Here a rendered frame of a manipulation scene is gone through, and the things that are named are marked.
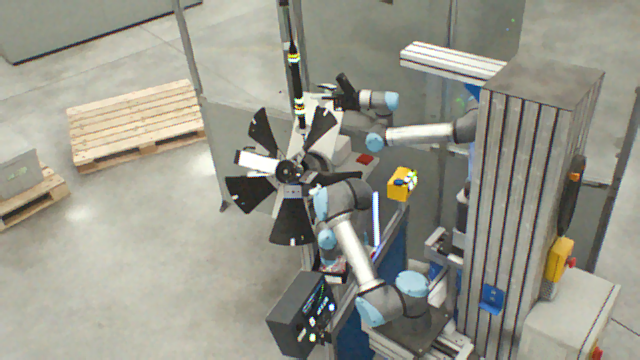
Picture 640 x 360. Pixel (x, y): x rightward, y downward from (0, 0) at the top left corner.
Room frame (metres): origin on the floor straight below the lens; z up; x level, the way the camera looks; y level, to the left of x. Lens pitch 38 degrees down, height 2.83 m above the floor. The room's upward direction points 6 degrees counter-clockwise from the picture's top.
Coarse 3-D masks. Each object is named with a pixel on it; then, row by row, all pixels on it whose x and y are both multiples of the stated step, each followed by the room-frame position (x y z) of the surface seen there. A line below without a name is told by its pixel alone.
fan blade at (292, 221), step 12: (288, 204) 2.08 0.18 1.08; (300, 204) 2.10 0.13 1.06; (288, 216) 2.04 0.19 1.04; (300, 216) 2.05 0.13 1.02; (276, 228) 2.00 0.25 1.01; (288, 228) 2.01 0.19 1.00; (300, 228) 2.01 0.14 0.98; (276, 240) 1.97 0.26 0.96; (288, 240) 1.97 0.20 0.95; (300, 240) 1.97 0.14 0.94; (312, 240) 1.98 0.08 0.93
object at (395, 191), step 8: (400, 168) 2.28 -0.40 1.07; (392, 176) 2.22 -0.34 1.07; (400, 176) 2.22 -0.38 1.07; (392, 184) 2.16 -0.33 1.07; (400, 184) 2.15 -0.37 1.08; (408, 184) 2.15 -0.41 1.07; (416, 184) 2.24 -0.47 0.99; (392, 192) 2.16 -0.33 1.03; (400, 192) 2.13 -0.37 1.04; (400, 200) 2.13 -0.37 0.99
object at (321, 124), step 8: (328, 112) 2.29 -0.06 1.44; (312, 120) 2.37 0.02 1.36; (320, 120) 2.30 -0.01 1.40; (328, 120) 2.25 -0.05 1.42; (336, 120) 2.22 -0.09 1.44; (312, 128) 2.31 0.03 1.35; (320, 128) 2.25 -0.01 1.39; (328, 128) 2.21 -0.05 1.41; (312, 136) 2.25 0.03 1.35; (320, 136) 2.20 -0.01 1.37; (312, 144) 2.20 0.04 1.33
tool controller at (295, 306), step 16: (304, 272) 1.49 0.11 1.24; (320, 272) 1.47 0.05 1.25; (288, 288) 1.42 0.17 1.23; (304, 288) 1.40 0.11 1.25; (320, 288) 1.41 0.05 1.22; (288, 304) 1.34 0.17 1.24; (304, 304) 1.33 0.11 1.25; (320, 304) 1.38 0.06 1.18; (336, 304) 1.44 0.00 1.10; (272, 320) 1.28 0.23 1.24; (288, 320) 1.26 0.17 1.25; (304, 320) 1.29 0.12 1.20; (320, 320) 1.34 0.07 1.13; (288, 336) 1.24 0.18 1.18; (304, 336) 1.26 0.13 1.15; (320, 336) 1.31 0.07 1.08; (288, 352) 1.25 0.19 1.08; (304, 352) 1.23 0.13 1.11
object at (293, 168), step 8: (288, 160) 2.19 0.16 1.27; (296, 160) 2.26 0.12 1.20; (280, 168) 2.18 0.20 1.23; (288, 168) 2.17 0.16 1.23; (296, 168) 2.15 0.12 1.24; (304, 168) 2.22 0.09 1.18; (280, 176) 2.16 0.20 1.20; (288, 176) 2.14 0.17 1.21; (296, 176) 2.13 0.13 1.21; (288, 184) 2.21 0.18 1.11; (296, 184) 2.19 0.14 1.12; (304, 184) 2.18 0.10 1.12
